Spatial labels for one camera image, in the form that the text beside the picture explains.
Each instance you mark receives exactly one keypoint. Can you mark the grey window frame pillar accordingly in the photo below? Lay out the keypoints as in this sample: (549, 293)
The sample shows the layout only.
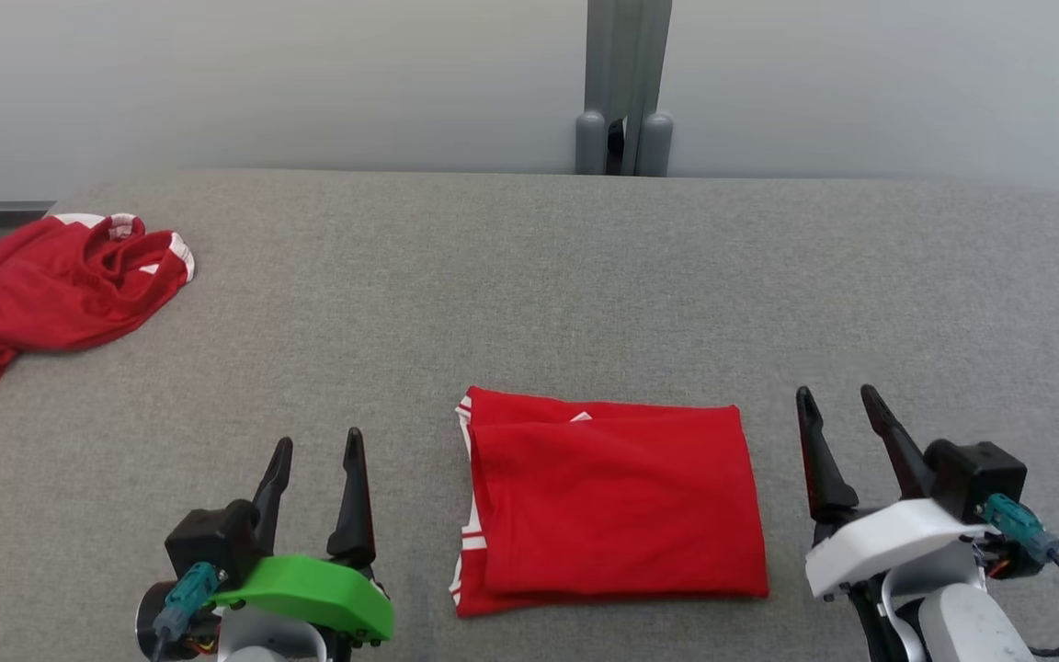
(626, 55)

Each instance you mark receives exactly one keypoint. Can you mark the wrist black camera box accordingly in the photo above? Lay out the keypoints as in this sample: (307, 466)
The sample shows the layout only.
(208, 538)
(975, 478)

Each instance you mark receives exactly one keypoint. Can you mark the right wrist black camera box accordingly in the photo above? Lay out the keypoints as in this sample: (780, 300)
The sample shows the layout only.
(975, 478)

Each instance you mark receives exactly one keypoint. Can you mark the grey cylinder post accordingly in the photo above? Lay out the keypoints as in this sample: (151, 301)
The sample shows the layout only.
(589, 147)
(655, 147)

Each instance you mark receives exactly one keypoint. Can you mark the red jersey with white sleeves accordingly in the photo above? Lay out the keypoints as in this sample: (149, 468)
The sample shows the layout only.
(612, 506)

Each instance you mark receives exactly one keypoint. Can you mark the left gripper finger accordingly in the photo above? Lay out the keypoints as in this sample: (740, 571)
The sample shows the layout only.
(274, 496)
(355, 515)

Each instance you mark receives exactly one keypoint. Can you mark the red shorts with white trim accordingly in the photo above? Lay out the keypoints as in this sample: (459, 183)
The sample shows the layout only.
(42, 294)

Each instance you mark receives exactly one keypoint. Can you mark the grey fabric sofa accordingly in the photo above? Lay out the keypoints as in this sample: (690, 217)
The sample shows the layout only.
(493, 294)

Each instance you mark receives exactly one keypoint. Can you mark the right gripper body white shell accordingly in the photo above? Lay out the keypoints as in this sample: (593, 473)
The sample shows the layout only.
(879, 547)

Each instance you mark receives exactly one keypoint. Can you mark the left gripper body green shell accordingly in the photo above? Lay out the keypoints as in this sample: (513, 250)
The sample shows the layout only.
(318, 588)

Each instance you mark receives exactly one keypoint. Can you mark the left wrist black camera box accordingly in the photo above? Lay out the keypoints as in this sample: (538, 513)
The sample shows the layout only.
(208, 538)

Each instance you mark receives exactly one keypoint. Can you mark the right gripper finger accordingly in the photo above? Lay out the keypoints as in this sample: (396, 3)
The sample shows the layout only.
(902, 450)
(824, 473)

